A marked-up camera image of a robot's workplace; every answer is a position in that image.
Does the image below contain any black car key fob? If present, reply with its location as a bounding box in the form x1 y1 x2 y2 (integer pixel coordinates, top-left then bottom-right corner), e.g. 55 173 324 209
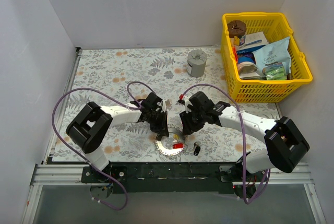
193 142 201 156

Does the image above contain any light blue snack bag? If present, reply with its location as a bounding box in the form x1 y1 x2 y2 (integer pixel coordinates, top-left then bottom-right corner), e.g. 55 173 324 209
253 37 291 74

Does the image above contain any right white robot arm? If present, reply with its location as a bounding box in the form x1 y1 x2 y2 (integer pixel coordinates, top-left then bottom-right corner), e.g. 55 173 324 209
178 91 310 181

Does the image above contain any grey tape roll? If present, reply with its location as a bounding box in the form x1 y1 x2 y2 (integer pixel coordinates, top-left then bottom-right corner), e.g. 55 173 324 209
187 50 207 78

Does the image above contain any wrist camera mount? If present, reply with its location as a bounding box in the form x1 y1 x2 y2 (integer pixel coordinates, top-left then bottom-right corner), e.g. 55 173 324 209
162 99 172 111
177 94 192 113

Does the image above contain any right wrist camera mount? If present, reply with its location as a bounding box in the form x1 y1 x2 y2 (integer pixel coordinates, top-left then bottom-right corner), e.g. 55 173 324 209
177 94 192 113

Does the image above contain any white box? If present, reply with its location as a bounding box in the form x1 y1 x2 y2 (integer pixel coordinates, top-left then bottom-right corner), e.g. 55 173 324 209
244 31 269 52

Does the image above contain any floral table mat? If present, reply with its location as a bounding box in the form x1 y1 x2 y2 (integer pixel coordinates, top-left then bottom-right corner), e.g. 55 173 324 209
51 47 265 162

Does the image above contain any yellow plastic basket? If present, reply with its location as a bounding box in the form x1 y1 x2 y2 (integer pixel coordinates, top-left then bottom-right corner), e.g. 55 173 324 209
221 12 313 103

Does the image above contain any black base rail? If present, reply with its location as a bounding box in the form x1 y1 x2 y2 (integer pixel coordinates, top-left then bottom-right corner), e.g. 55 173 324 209
80 161 259 195

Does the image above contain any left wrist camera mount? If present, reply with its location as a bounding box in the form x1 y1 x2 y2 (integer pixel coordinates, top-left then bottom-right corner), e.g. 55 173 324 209
162 99 172 111

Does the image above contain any green packet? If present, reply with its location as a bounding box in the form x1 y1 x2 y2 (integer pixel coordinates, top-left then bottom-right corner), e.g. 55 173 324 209
263 63 287 80

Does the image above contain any red key tag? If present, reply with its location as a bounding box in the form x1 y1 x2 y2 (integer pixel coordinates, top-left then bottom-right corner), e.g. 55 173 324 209
173 143 184 149

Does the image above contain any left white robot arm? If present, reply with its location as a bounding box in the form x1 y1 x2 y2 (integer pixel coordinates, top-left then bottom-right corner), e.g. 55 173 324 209
66 92 169 182

